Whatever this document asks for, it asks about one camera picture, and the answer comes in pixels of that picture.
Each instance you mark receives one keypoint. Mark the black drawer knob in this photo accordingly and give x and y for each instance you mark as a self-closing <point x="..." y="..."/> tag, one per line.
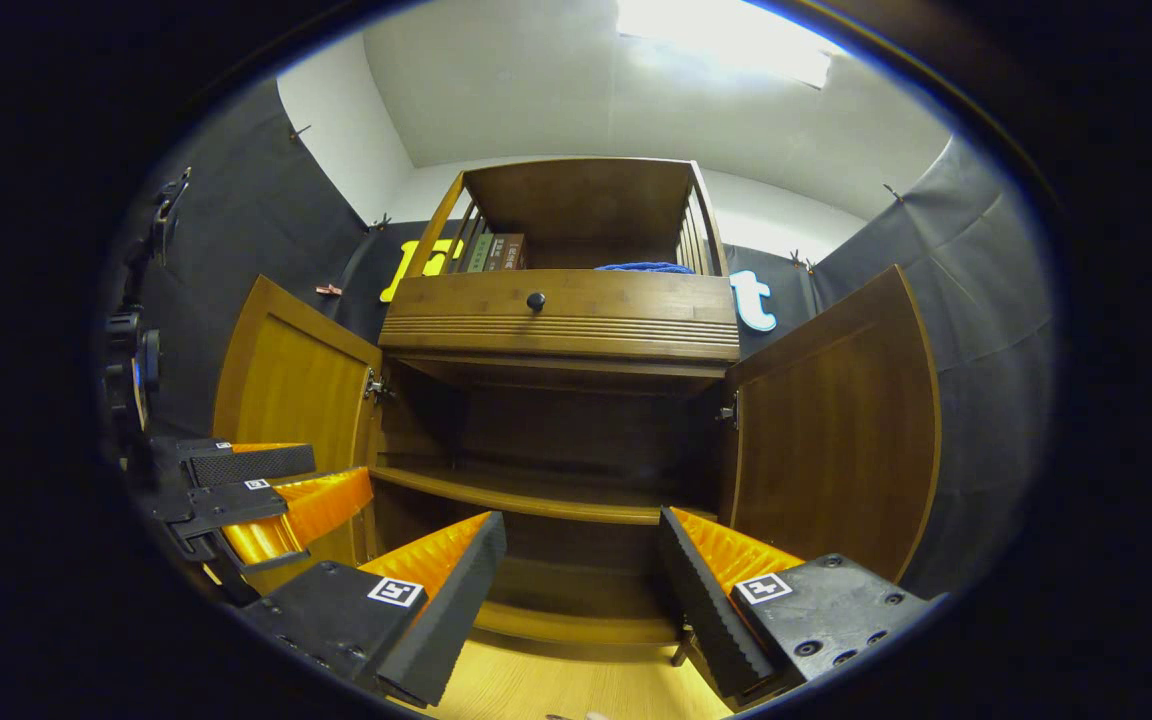
<point x="536" y="301"/>

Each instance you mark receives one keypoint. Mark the wooden shoe cabinet door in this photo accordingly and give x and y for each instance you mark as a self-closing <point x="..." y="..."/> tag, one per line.
<point x="286" y="380"/>
<point x="836" y="430"/>

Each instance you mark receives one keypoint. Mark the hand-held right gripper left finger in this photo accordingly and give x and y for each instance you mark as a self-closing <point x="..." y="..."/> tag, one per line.
<point x="461" y="610"/>

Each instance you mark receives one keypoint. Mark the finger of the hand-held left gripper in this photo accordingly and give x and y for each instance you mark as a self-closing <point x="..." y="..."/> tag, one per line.
<point x="316" y="505"/>
<point x="251" y="465"/>

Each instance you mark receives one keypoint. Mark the blue cloth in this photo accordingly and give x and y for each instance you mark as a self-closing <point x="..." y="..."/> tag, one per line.
<point x="641" y="267"/>

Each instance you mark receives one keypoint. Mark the green book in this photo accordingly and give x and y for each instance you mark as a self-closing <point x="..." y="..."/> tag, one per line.
<point x="477" y="254"/>

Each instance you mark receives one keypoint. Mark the wooden double-door shoe cabinet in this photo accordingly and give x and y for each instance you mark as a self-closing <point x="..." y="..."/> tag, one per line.
<point x="586" y="200"/>

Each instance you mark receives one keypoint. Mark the brown book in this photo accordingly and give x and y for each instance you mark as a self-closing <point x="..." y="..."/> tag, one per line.
<point x="509" y="253"/>

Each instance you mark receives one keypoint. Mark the metal door hinge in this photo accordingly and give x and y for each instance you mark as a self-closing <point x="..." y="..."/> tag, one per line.
<point x="378" y="386"/>
<point x="728" y="410"/>

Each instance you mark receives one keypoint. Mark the wooden cabinet shelf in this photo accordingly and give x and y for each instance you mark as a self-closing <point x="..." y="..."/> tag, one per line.
<point x="536" y="500"/>

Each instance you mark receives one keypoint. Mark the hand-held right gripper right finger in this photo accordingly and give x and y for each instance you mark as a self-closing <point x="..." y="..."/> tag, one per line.
<point x="701" y="610"/>

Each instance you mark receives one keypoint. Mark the black backdrop cloth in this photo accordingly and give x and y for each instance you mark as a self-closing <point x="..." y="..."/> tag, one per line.
<point x="986" y="350"/>

